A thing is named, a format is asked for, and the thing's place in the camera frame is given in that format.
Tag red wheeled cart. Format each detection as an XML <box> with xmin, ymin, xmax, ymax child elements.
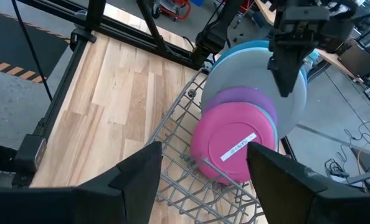
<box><xmin>152</xmin><ymin>0</ymin><xmax>192</xmax><ymax>21</ymax></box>

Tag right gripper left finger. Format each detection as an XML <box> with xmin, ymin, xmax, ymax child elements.
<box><xmin>0</xmin><ymin>141</ymin><xmax>163</xmax><ymax>224</ymax></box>

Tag small teal plate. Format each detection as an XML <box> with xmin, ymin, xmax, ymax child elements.
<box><xmin>252</xmin><ymin>103</ymin><xmax>280</xmax><ymax>152</ymax></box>

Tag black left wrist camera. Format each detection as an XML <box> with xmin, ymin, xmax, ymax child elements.
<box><xmin>321</xmin><ymin>11</ymin><xmax>359</xmax><ymax>54</ymax></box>

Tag black hazard striped mat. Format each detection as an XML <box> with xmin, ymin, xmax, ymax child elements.
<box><xmin>0</xmin><ymin>7</ymin><xmax>70</xmax><ymax>85</ymax></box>

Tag grey wire dish rack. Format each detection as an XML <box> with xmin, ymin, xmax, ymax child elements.
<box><xmin>146</xmin><ymin>67</ymin><xmax>267</xmax><ymax>224</ymax></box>

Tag large grey plate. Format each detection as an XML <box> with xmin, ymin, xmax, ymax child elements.
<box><xmin>200</xmin><ymin>46</ymin><xmax>308</xmax><ymax>139</ymax></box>

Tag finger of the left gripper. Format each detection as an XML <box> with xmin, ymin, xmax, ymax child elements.
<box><xmin>267</xmin><ymin>48</ymin><xmax>313</xmax><ymax>98</ymax></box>

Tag dark laptop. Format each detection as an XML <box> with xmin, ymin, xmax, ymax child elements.
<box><xmin>337</xmin><ymin>39</ymin><xmax>370</xmax><ymax>77</ymax></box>

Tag large dark blue plate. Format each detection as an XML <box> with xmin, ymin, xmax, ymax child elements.
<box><xmin>211</xmin><ymin>39</ymin><xmax>309</xmax><ymax>91</ymax></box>

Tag small purple plate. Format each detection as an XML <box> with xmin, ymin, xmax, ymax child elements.
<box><xmin>202</xmin><ymin>86</ymin><xmax>278</xmax><ymax>125</ymax></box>

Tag small pink plate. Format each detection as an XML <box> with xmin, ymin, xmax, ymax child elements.
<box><xmin>190</xmin><ymin>101</ymin><xmax>278</xmax><ymax>184</ymax></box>

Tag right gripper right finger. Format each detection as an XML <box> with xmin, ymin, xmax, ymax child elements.
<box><xmin>246</xmin><ymin>141</ymin><xmax>370</xmax><ymax>224</ymax></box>

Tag black hanging cable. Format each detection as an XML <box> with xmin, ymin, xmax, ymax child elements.
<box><xmin>10</xmin><ymin>0</ymin><xmax>54</xmax><ymax>102</ymax></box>

